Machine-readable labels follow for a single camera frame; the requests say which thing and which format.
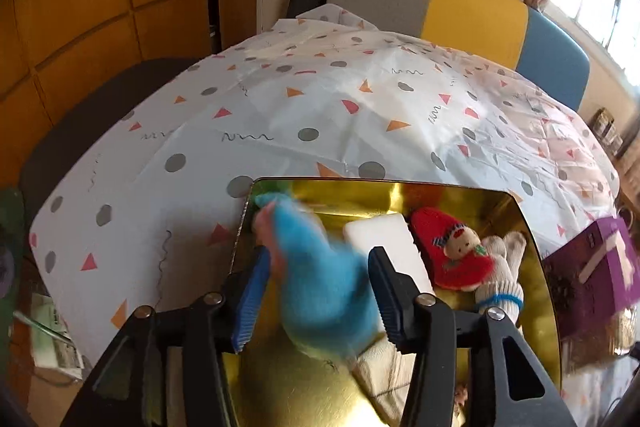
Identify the white foam block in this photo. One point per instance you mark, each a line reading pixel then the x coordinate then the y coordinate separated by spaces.
pixel 380 232

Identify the purple gift box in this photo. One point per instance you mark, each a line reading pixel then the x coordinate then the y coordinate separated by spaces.
pixel 595 277

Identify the beige cloth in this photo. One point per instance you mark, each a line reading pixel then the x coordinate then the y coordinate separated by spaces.
pixel 385 372

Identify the red snowman plush stocking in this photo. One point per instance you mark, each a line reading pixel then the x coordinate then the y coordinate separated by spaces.
pixel 435 227

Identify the green soft item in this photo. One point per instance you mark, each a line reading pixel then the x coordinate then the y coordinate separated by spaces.
pixel 267 197

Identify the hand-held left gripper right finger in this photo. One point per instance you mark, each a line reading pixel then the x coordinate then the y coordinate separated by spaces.
pixel 392 302

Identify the white patterned tablecloth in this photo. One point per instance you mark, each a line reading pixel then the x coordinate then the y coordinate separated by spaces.
pixel 325 107

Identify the stack of printed boxes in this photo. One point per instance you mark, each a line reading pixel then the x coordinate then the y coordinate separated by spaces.
pixel 607 132

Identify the green white booklet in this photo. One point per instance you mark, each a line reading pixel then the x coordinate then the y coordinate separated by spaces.
pixel 55 342

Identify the white glove with blue band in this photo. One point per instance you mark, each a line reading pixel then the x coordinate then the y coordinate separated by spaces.
pixel 500 277

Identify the grey yellow blue sofa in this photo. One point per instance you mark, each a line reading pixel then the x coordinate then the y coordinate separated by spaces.
pixel 475 17

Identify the blue plush toy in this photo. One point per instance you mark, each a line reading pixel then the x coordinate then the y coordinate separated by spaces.
pixel 325 297

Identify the gold metal tray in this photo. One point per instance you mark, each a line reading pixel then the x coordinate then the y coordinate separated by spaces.
pixel 290 387

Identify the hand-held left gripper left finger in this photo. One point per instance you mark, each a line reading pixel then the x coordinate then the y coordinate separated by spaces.
pixel 250 307

